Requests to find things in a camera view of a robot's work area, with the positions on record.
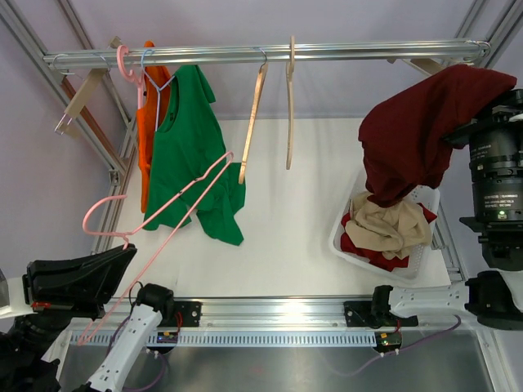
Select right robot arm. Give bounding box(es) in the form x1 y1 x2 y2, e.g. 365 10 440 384
369 89 522 331

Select blue wire hanger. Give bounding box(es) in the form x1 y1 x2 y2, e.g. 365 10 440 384
140 47 176 131

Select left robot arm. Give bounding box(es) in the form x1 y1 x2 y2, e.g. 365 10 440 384
1 244 175 391

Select wooden hanger with metal hook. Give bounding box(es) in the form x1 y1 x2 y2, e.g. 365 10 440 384
238 47 268 185

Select white slotted cable duct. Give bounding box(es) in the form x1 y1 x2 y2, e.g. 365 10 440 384
71 330 377 348

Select bright red t shirt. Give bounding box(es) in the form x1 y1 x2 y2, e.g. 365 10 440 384
340 203 437 272

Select green t shirt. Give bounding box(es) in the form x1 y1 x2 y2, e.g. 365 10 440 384
144 65 246 246

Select aluminium frame posts left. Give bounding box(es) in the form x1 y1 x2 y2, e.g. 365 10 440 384
1 1 136 275

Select metal clothes rail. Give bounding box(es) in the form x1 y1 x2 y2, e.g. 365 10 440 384
41 38 491 71

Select aluminium frame posts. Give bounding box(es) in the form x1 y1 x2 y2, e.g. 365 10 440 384
434 1 522 282
1 1 136 275

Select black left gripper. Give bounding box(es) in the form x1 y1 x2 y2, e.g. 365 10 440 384
8 243 136 368

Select aluminium frame posts right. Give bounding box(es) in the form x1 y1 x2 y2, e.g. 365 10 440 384
434 1 522 282

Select orange t shirt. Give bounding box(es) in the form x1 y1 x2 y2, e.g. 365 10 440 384
136 65 171 213

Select wooden clip hanger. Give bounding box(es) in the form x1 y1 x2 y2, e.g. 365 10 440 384
401 40 492 77
54 52 110 135

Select dark maroon t shirt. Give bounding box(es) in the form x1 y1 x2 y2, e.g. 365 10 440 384
359 65 517 207

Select wooden clip hanger left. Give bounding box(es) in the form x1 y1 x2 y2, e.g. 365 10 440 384
54 52 110 135

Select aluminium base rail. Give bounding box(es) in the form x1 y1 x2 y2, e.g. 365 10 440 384
69 297 458 340

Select white plastic laundry basket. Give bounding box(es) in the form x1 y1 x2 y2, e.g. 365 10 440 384
329 166 440 283

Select pink plastic hanger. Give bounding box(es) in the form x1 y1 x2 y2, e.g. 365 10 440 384
116 45 145 109

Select beige t shirt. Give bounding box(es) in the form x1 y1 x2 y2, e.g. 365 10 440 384
345 192 431 260

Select wooden clip hanger right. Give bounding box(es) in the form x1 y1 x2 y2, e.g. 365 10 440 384
401 40 492 77

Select pink wire hanger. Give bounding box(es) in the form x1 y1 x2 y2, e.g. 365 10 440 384
77 150 235 346

